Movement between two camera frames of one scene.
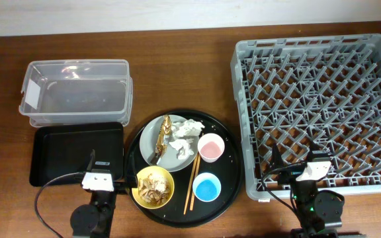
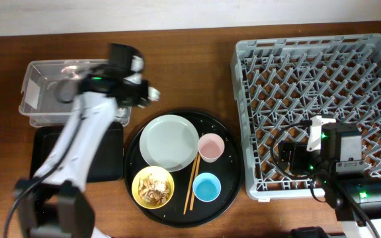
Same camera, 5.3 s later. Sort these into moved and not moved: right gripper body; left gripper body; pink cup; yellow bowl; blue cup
Moved: left gripper body; right gripper body
Not moved: yellow bowl; pink cup; blue cup
